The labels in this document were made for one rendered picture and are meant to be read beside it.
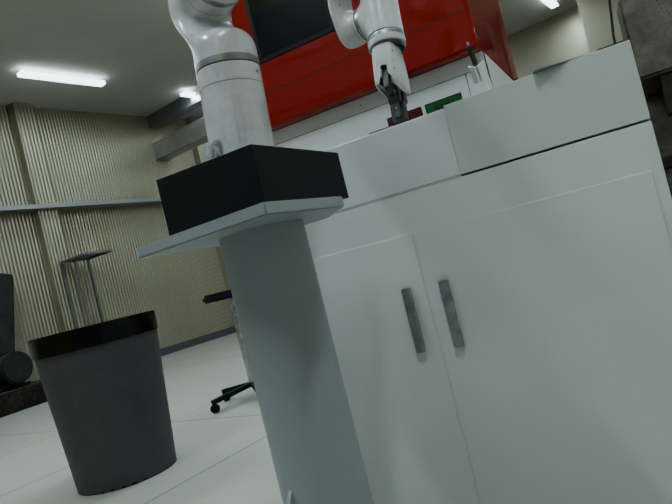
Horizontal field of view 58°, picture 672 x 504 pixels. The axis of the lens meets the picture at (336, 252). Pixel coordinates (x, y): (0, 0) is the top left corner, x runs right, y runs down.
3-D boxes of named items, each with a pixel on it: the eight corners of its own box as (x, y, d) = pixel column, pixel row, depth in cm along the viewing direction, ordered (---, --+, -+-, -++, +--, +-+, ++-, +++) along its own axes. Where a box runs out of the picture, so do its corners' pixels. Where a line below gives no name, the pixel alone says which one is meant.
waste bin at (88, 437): (134, 454, 320) (103, 322, 322) (213, 447, 292) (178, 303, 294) (37, 503, 271) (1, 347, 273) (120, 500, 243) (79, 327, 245)
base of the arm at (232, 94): (232, 154, 99) (212, 45, 100) (175, 181, 113) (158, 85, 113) (316, 155, 112) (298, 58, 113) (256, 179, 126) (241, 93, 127)
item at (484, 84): (485, 121, 151) (472, 70, 152) (501, 115, 150) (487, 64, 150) (480, 118, 146) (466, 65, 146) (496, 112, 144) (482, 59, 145)
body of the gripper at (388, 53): (381, 61, 141) (389, 105, 138) (362, 43, 132) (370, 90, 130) (411, 49, 137) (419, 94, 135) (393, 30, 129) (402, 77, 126)
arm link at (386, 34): (377, 53, 141) (379, 65, 140) (360, 37, 133) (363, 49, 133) (410, 39, 137) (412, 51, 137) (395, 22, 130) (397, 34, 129)
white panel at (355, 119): (290, 244, 216) (263, 137, 217) (517, 180, 180) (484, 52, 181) (285, 245, 214) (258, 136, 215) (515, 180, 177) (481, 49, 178)
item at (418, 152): (264, 237, 155) (251, 184, 155) (471, 175, 130) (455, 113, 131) (243, 239, 147) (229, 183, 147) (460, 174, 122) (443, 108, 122)
